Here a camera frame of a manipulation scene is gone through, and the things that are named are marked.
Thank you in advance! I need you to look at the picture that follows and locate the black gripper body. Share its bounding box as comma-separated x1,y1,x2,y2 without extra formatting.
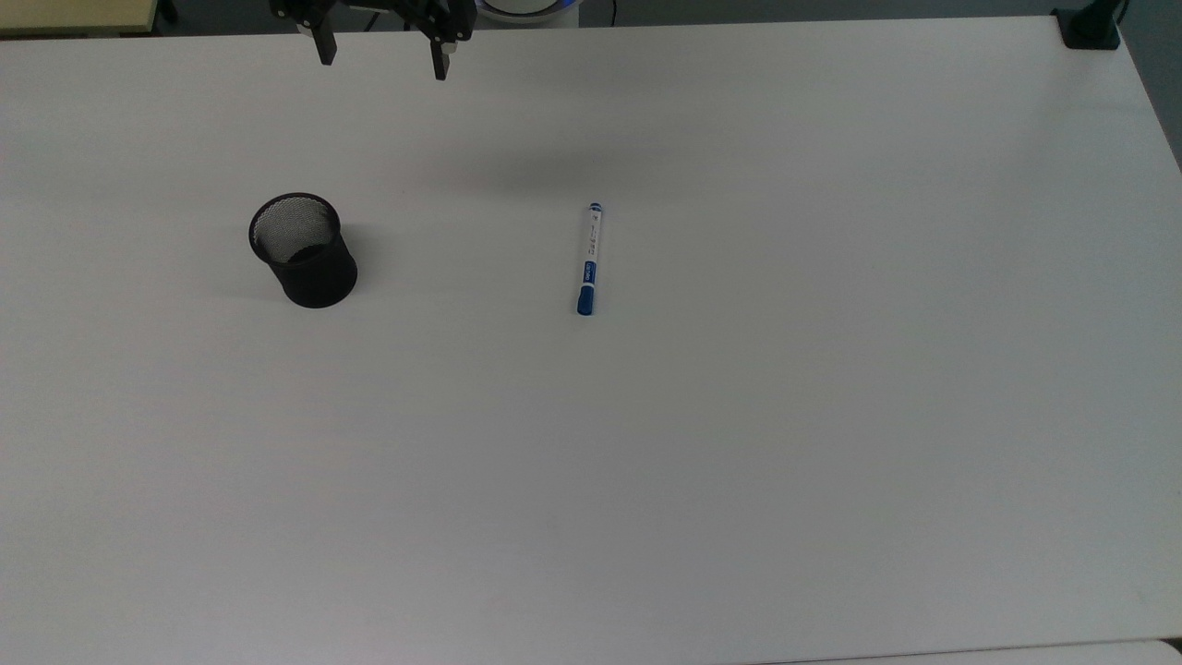
270,0,477,43

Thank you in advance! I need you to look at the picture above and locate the white marker with blue cap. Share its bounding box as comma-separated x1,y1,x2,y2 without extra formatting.
576,202,606,317

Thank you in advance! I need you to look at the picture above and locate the black mesh pen cup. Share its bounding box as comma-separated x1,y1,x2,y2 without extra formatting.
247,192,359,309

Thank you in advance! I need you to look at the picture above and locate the yellowish wooden table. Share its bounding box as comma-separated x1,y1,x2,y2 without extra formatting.
0,0,160,39

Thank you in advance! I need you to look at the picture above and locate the white adjacent table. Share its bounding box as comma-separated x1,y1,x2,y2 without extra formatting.
766,637,1182,665

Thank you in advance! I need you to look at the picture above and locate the black table clamp mount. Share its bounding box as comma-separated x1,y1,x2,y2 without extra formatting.
1052,0,1129,51

